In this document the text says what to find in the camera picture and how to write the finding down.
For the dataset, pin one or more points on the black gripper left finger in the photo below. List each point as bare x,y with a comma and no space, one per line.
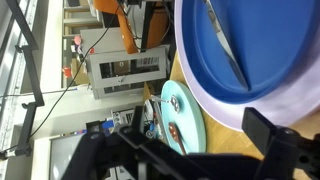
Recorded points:
110,156

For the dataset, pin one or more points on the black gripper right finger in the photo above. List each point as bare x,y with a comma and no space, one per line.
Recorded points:
286,153

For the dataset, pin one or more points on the lavender plate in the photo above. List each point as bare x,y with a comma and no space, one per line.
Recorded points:
213,110

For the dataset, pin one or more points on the mint plate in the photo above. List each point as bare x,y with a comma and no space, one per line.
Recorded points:
193,123

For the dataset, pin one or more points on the dark blue plate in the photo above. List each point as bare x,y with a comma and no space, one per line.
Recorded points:
276,50

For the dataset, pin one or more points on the silver electronics boxes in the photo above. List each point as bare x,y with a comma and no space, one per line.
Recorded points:
123,116

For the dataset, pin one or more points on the grey metal case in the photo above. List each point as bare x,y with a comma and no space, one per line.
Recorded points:
95,76

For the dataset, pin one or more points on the small metal teaspoon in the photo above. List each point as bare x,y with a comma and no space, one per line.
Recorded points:
175,104

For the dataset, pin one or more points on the red plastic cup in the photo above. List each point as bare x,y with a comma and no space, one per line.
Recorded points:
66,71

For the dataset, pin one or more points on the orange plastic item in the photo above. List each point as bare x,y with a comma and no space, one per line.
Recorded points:
128,33

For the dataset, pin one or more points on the black metal frame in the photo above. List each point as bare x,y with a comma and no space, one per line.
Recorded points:
31,86

